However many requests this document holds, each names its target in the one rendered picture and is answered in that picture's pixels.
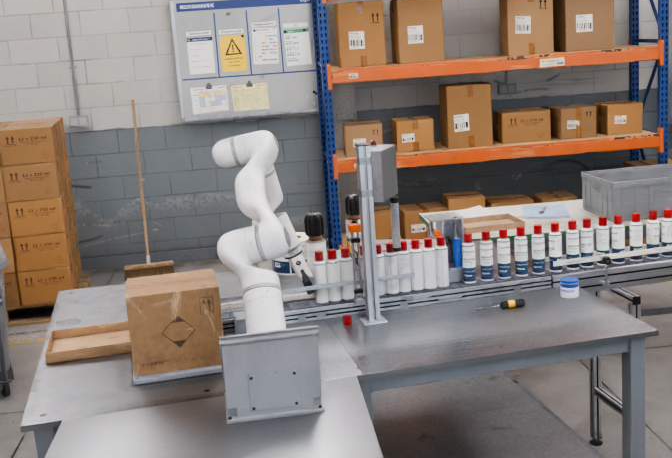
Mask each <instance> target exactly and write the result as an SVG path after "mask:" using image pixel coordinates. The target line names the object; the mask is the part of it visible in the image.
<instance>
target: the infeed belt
mask: <svg viewBox="0 0 672 458"><path fill-rule="evenodd" d="M547 276H551V275H549V274H548V273H546V272H545V274H544V275H533V274H532V272H528V277H524V278H519V277H516V276H515V274H511V279H509V280H500V279H498V276H496V277H494V281H492V282H482V281H481V278H480V279H476V284H472V285H467V284H464V283H463V281H459V282H451V283H449V287H447V288H437V289H435V290H425V289H424V290H423V291H412V292H410V293H400V292H399V294H397V295H388V294H387V295H386V296H382V297H379V299H383V298H390V297H398V296H405V295H413V294H420V293H428V292H435V291H443V290H450V289H457V288H465V287H472V286H480V285H487V284H495V283H502V282H510V281H517V280H525V279H532V278H540V277H547ZM353 302H354V299H353V300H350V301H344V300H342V301H340V302H335V303H333V302H329V303H327V304H316V300H314V301H307V302H298V303H291V304H288V305H287V304H283V308H284V312H285V311H293V310H300V309H308V308H315V307H323V306H330V305H338V304H345V303H353ZM240 311H244V310H239V311H230V312H229V313H228V312H223V313H221V314H222V320H226V319H233V318H234V315H233V313H234V312H240Z"/></svg>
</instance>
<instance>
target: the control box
mask: <svg viewBox="0 0 672 458"><path fill-rule="evenodd" d="M370 152H371V157H370V161H371V169H372V185H373V189H372V194H373V202H385V201H386V200H388V199H389V198H391V197H393V196H394V195H396V194H398V182H397V164H396V146H395V145H394V144H388V145H377V146H376V147H371V149H370Z"/></svg>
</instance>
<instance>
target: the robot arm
mask: <svg viewBox="0 0 672 458"><path fill-rule="evenodd" d="M278 151H279V145H278V142H277V139H276V137H275V136H274V135H273V134H272V133H271V132H269V131H265V130H262V131H256V132H251V133H247V134H243V135H239V136H235V137H231V138H227V139H223V140H220V141H218V142H217V143H216V144H215V145H214V147H213V149H212V158H213V160H214V162H215V163H216V164H217V165H218V166H220V167H222V168H232V167H236V166H240V165H244V164H247V165H246V166H245V167H244V168H243V169H242V170H241V171H240V172H239V174H238V175H237V177H236V180H235V194H236V201H237V205H238V207H239V209H240V210H241V212H242V213H243V214H244V215H246V216H247V217H249V218H251V219H252V226H249V227H245V228H241V229H237V230H234V231H230V232H228V233H226V234H224V235H223V236H221V238H220V239H219V241H218V244H217V253H218V256H219V259H220V260H221V261H222V263H223V264H224V265H225V266H226V267H227V268H228V269H229V270H231V271H232V272H233V273H234V274H235V275H236V276H237V277H238V279H239V281H240V283H241V288H242V296H243V304H244V313H245V322H246V331H247V333H255V332H264V331H272V330H281V329H286V322H285V315H284V308H283V300H282V293H281V286H280V280H279V277H278V275H277V274H276V273H275V272H273V271H271V270H267V269H261V268H256V267H253V266H251V265H253V264H256V263H260V262H265V261H269V260H273V259H277V258H280V257H284V258H285V259H286V260H287V259H289V261H290V264H291V266H292V268H293V270H294V271H295V273H296V275H297V276H298V278H299V279H300V280H301V281H302V282H303V284H304V285H303V286H304V287H305V286H313V285H312V283H311V281H310V279H309V277H310V276H312V274H311V272H310V270H309V268H308V266H307V264H306V262H305V260H304V258H303V256H302V254H301V253H302V251H303V250H302V248H303V247H302V245H301V243H300V241H299V239H298V237H297V235H296V232H295V230H294V228H293V226H292V224H291V222H290V219H289V217H288V215H287V213H285V212H281V213H278V214H274V213H273V212H274V211H275V209H276V208H277V207H278V206H279V205H280V204H281V202H282V201H283V193H282V190H281V187H280V184H279V181H278V177H277V174H276V171H275V168H274V165H273V164H274V162H275V161H276V158H277V156H278ZM308 276H309V277H308Z"/></svg>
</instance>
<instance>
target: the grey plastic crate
mask: <svg viewBox="0 0 672 458"><path fill-rule="evenodd" d="M581 178H582V194H583V209H584V210H586V211H588V212H590V213H593V214H595V215H597V216H605V217H607V220H609V221H611V222H614V215H622V222H623V221H632V213H640V220H643V219H649V211H651V210H655V211H657V218H662V217H664V209H672V163H670V164H659V165H649V166H639V167H628V168H618V169H607V170H596V171H586V172H581Z"/></svg>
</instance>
